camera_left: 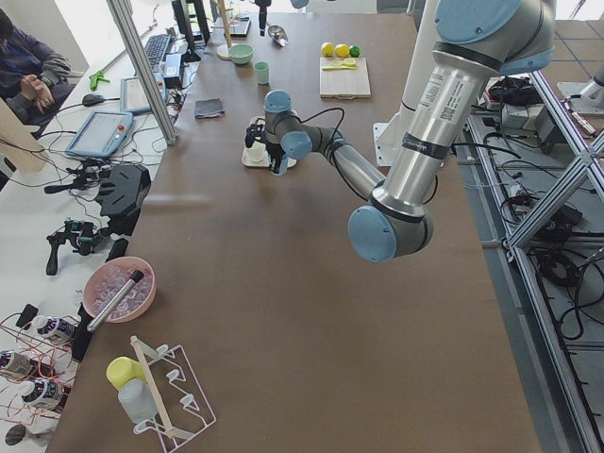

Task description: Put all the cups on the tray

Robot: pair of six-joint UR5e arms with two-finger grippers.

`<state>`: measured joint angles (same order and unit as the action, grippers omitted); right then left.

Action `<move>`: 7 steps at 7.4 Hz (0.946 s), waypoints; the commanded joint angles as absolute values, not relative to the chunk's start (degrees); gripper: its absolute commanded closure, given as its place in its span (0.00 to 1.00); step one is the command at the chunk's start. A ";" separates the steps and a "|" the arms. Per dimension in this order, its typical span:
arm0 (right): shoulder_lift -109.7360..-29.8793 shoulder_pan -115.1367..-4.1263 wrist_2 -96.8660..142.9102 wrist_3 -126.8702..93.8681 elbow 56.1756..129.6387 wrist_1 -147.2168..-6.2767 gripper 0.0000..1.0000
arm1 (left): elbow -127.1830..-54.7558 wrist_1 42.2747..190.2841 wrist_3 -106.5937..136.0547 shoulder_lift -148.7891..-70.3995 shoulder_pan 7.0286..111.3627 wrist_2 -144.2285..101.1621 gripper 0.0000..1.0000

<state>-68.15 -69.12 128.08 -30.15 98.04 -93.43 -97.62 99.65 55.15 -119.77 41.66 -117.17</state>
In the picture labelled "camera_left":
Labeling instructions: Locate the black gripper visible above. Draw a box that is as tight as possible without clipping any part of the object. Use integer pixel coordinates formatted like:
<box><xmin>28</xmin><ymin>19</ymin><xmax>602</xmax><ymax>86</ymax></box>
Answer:
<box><xmin>266</xmin><ymin>143</ymin><xmax>285</xmax><ymax>174</ymax></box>

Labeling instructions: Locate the cream plastic cup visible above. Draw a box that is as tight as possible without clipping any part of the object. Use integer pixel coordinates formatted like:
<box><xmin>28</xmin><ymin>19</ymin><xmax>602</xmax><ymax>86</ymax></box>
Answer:
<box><xmin>247</xmin><ymin>143</ymin><xmax>266</xmax><ymax>164</ymax></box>

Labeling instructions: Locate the mint green plastic cup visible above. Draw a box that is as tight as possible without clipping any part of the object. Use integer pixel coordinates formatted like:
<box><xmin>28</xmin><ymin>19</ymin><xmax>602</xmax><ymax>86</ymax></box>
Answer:
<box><xmin>253</xmin><ymin>61</ymin><xmax>270</xmax><ymax>85</ymax></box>

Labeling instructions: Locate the blue plastic cup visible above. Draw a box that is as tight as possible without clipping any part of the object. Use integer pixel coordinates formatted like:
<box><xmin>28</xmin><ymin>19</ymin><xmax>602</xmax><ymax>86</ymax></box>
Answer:
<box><xmin>275</xmin><ymin>159</ymin><xmax>289</xmax><ymax>176</ymax></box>

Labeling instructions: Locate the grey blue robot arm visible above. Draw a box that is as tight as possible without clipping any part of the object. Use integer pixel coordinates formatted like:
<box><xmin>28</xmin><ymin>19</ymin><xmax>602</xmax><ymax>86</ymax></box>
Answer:
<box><xmin>264</xmin><ymin>1</ymin><xmax>556</xmax><ymax>262</ymax></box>

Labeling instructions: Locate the cream plastic tray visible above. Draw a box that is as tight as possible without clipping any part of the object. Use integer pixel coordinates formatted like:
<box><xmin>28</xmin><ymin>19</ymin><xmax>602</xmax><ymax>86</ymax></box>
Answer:
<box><xmin>242</xmin><ymin>116</ymin><xmax>297</xmax><ymax>175</ymax></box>

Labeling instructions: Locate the grey folded cloth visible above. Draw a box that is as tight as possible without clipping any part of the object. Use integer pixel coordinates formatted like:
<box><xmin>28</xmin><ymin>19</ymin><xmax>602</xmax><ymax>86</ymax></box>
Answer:
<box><xmin>194</xmin><ymin>98</ymin><xmax>225</xmax><ymax>119</ymax></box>

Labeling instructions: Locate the wooden cutting board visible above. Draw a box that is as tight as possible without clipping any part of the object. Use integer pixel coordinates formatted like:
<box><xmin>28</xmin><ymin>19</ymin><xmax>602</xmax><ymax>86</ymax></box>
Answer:
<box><xmin>319</xmin><ymin>57</ymin><xmax>371</xmax><ymax>99</ymax></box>

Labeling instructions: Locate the mint green bowl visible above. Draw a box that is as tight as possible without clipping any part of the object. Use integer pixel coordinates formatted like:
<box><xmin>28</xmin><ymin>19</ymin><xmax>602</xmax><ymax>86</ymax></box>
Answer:
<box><xmin>228</xmin><ymin>43</ymin><xmax>254</xmax><ymax>65</ymax></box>

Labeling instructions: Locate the yellow plastic knife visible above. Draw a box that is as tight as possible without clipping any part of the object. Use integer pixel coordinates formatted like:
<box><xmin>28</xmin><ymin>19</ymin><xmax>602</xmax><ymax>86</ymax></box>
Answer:
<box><xmin>321</xmin><ymin>65</ymin><xmax>357</xmax><ymax>71</ymax></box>

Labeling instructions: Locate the wooden mug tree stand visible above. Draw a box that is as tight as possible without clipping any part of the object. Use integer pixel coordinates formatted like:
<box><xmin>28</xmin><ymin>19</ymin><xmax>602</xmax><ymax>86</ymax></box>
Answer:
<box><xmin>210</xmin><ymin>0</ymin><xmax>232</xmax><ymax>60</ymax></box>

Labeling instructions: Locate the yellow lemon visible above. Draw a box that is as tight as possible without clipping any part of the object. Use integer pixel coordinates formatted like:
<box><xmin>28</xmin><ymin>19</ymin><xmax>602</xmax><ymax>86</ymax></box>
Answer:
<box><xmin>334</xmin><ymin>43</ymin><xmax>350</xmax><ymax>59</ymax></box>
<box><xmin>320</xmin><ymin>42</ymin><xmax>334</xmax><ymax>58</ymax></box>

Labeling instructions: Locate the metal scoop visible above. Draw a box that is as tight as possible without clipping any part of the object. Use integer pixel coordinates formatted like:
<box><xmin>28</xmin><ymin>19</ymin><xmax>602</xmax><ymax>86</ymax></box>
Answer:
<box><xmin>267</xmin><ymin>25</ymin><xmax>289</xmax><ymax>47</ymax></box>

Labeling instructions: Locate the green lime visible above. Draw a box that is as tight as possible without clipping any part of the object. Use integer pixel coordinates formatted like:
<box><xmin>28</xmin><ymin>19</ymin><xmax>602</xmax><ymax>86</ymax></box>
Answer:
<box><xmin>349</xmin><ymin>45</ymin><xmax>361</xmax><ymax>58</ymax></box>

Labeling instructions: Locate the blue teach pendant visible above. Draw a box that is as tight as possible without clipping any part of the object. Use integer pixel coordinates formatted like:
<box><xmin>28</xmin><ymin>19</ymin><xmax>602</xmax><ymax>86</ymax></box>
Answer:
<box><xmin>65</xmin><ymin>111</ymin><xmax>133</xmax><ymax>159</ymax></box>
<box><xmin>120</xmin><ymin>76</ymin><xmax>151</xmax><ymax>115</ymax></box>

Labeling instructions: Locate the black keyboard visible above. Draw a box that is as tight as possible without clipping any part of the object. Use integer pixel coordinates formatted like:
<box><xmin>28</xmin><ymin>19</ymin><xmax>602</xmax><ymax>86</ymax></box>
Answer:
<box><xmin>143</xmin><ymin>34</ymin><xmax>171</xmax><ymax>67</ymax></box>

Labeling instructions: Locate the metal muddler stick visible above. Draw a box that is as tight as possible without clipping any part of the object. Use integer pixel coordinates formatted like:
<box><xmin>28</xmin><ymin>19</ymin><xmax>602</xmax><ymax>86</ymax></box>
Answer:
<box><xmin>87</xmin><ymin>270</ymin><xmax>144</xmax><ymax>332</ymax></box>

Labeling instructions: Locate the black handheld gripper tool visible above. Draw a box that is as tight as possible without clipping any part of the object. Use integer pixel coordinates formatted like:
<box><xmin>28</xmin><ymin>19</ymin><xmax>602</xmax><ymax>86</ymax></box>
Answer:
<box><xmin>45</xmin><ymin>218</ymin><xmax>110</xmax><ymax>276</ymax></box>

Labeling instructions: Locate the pink bowl with ice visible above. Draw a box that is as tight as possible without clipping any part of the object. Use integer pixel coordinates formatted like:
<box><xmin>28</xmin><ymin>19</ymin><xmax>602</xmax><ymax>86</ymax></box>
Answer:
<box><xmin>82</xmin><ymin>257</ymin><xmax>157</xmax><ymax>324</ymax></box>

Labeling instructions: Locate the seated person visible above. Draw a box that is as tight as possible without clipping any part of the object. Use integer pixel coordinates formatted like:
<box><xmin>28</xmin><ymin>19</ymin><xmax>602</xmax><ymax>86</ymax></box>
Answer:
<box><xmin>1</xmin><ymin>12</ymin><xmax>75</xmax><ymax>130</ymax></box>

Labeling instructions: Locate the yellow capped plastic bottle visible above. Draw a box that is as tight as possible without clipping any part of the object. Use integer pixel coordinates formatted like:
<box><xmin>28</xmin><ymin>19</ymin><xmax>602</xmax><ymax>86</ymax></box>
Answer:
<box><xmin>106</xmin><ymin>356</ymin><xmax>158</xmax><ymax>424</ymax></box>

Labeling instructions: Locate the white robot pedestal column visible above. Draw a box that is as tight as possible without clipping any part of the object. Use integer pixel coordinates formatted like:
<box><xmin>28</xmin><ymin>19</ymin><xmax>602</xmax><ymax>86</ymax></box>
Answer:
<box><xmin>373</xmin><ymin>0</ymin><xmax>439</xmax><ymax>167</ymax></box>

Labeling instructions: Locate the aluminium frame post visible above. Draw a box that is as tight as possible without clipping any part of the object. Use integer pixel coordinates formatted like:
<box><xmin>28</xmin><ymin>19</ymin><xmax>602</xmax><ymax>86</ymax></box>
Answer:
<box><xmin>107</xmin><ymin>0</ymin><xmax>177</xmax><ymax>145</ymax></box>

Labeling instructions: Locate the white wire rack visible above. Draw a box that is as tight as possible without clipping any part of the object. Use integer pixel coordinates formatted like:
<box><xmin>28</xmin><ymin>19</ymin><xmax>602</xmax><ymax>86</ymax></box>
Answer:
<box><xmin>130</xmin><ymin>336</ymin><xmax>217</xmax><ymax>452</ymax></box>

